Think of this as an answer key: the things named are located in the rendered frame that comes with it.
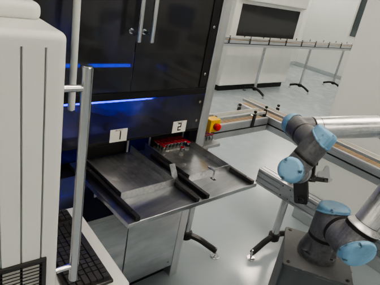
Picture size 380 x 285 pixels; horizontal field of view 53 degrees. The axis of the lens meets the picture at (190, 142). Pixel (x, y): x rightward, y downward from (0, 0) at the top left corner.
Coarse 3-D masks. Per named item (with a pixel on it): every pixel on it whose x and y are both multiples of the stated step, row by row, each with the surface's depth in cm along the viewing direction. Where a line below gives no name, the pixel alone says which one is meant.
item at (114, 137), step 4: (124, 128) 165; (112, 132) 161; (116, 132) 163; (124, 132) 165; (112, 136) 162; (116, 136) 164; (124, 136) 166; (112, 140) 163; (116, 140) 164; (120, 140) 166; (124, 140) 167
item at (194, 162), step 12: (192, 144) 200; (168, 156) 185; (180, 156) 188; (192, 156) 190; (204, 156) 193; (216, 156) 188; (180, 168) 169; (192, 168) 178; (204, 168) 181; (216, 168) 175; (228, 168) 182; (192, 180) 168
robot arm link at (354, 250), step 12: (372, 204) 125; (348, 216) 132; (360, 216) 127; (372, 216) 124; (336, 228) 133; (348, 228) 128; (360, 228) 125; (372, 228) 125; (336, 240) 130; (348, 240) 126; (360, 240) 125; (372, 240) 125; (336, 252) 130; (348, 252) 125; (360, 252) 125; (372, 252) 126; (348, 264) 128; (360, 264) 128
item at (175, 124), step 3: (183, 120) 186; (186, 120) 187; (174, 123) 183; (177, 123) 184; (183, 123) 187; (186, 123) 188; (174, 126) 184; (177, 126) 185; (183, 126) 188; (174, 129) 185; (180, 129) 187; (183, 129) 189; (174, 132) 185
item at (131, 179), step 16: (96, 160) 169; (112, 160) 172; (128, 160) 174; (144, 160) 174; (112, 176) 159; (128, 176) 161; (144, 176) 163; (160, 176) 166; (128, 192) 145; (144, 192) 151
